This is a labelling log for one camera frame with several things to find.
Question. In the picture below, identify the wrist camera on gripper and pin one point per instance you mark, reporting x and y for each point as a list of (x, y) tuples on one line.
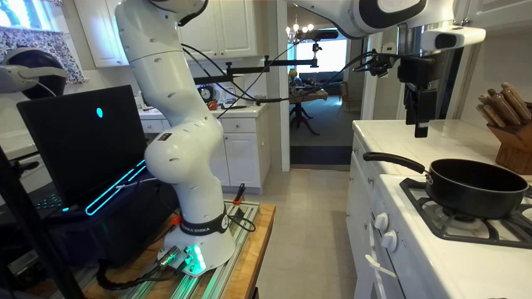
[(454, 38)]

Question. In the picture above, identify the black tripod stand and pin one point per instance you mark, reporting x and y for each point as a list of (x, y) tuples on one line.
[(33, 233)]

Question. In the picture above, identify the metal base plate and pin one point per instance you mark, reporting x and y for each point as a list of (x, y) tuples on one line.
[(221, 279)]

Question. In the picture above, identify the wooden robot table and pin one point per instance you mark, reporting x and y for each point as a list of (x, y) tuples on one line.
[(251, 259)]

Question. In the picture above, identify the chandelier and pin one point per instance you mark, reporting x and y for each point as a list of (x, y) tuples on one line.
[(299, 30)]

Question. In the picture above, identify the dark blue sofa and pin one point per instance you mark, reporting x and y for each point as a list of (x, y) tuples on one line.
[(324, 83)]

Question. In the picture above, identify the black cast iron stove grate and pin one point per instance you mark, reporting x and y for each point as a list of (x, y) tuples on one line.
[(442, 221)]

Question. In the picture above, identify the white gas stove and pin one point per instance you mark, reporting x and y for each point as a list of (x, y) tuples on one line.
[(470, 266)]

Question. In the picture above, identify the white stove knob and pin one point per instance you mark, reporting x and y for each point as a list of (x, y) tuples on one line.
[(380, 221), (389, 241)]

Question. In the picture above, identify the wooden pedestal table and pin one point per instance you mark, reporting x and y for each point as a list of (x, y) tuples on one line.
[(304, 101)]

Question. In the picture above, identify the floral patterned curtain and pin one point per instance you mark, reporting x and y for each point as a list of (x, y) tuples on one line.
[(38, 52)]

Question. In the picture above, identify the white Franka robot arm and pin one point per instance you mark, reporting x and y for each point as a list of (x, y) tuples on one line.
[(183, 155)]

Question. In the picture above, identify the black camera boom rod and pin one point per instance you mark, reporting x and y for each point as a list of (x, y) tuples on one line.
[(249, 68)]

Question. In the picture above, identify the round red black clock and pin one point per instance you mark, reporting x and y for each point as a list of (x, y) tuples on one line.
[(206, 93)]

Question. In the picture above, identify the dark case under laptop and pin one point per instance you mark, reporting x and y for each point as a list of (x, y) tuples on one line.
[(109, 233)]

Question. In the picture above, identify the white lower cabinet with counter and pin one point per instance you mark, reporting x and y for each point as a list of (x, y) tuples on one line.
[(242, 155)]

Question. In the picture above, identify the black laptop with teal light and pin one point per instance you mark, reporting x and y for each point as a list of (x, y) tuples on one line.
[(76, 143)]

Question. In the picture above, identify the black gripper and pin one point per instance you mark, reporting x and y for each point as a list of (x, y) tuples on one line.
[(415, 72)]

